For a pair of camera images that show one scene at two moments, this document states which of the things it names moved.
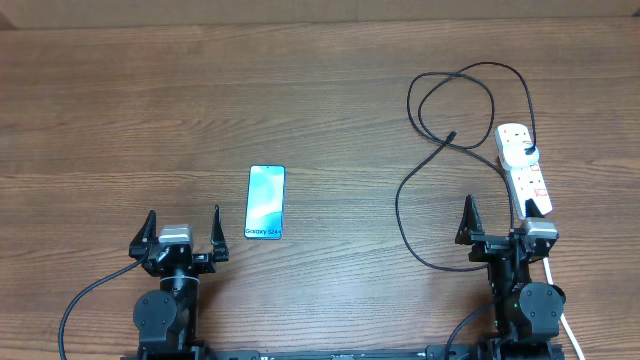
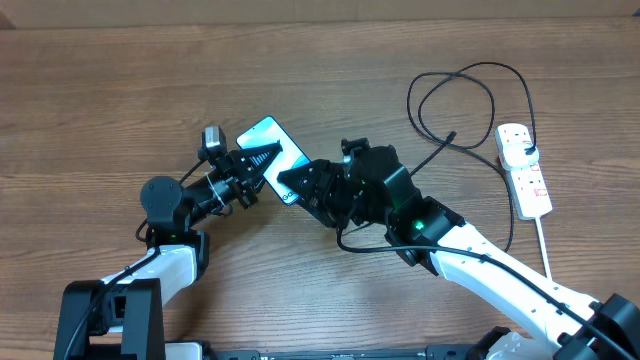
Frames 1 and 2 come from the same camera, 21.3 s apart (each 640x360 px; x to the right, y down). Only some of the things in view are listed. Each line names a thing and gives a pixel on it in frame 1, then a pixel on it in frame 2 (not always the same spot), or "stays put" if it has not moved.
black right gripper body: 486,245 -> 339,199
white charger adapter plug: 516,157 stays put
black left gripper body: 202,263 -> 226,167
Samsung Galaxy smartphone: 265,201 -> 268,131
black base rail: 387,353 stays put
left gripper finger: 145,238 -> 247,199
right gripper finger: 471,223 -> 307,181
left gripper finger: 220,249 -> 254,161
